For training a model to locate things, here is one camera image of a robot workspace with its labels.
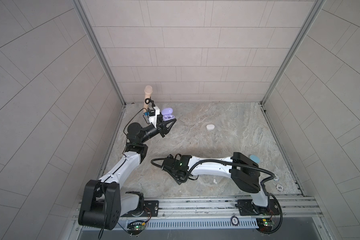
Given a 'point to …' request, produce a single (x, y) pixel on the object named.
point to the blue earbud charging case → (255, 158)
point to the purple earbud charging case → (167, 114)
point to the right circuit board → (264, 224)
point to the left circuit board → (136, 226)
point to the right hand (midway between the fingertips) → (180, 177)
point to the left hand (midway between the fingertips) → (176, 119)
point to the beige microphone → (147, 91)
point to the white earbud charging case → (210, 127)
